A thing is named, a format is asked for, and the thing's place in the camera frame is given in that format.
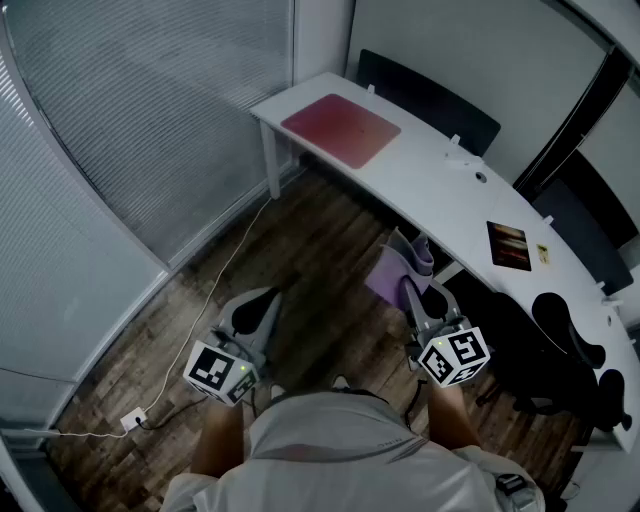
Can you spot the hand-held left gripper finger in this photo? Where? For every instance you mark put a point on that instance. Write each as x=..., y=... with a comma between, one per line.
x=227, y=315
x=265, y=325

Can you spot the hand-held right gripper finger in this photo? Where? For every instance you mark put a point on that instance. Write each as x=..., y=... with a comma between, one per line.
x=414, y=305
x=450, y=307

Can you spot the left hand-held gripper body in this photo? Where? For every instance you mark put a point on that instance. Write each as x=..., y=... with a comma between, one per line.
x=220, y=372

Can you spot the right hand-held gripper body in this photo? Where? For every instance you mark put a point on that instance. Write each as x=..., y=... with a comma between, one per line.
x=452, y=357

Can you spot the purple cloth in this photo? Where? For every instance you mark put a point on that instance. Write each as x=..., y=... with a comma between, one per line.
x=395, y=272

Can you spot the red desk mat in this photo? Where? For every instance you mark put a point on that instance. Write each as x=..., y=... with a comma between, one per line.
x=340, y=130

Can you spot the person's right forearm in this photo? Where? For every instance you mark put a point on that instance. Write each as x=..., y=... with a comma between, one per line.
x=452, y=415

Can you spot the person's left forearm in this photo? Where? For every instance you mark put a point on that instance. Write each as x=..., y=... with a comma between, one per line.
x=220, y=440

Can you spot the dark printed card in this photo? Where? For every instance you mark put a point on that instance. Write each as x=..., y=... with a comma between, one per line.
x=509, y=245

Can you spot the person's left shoe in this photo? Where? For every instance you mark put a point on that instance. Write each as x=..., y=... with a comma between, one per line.
x=278, y=392

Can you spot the person's shoe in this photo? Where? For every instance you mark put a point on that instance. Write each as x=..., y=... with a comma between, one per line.
x=341, y=382
x=278, y=392

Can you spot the person's right shoe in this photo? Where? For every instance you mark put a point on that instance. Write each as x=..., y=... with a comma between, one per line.
x=341, y=382

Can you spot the white floor power strip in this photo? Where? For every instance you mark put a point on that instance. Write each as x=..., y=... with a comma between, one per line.
x=134, y=419

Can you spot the yellow sticker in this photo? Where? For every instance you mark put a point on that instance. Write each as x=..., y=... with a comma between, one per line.
x=543, y=253

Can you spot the black office chair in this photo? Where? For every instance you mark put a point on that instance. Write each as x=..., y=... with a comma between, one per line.
x=565, y=330

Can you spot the person's white shirt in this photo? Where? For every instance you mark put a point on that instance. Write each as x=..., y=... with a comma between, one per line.
x=340, y=460

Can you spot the dark desk partition panel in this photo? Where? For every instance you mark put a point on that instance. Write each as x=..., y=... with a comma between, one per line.
x=425, y=100
x=580, y=235

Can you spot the white desk socket strip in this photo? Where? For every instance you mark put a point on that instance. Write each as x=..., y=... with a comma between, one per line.
x=464, y=159

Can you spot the white desk leg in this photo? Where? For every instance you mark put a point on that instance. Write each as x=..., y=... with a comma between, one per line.
x=271, y=160

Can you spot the black panel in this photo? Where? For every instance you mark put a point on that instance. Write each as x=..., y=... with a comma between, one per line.
x=595, y=185

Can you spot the grey venetian blinds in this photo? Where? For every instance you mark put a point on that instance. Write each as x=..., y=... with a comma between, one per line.
x=125, y=125

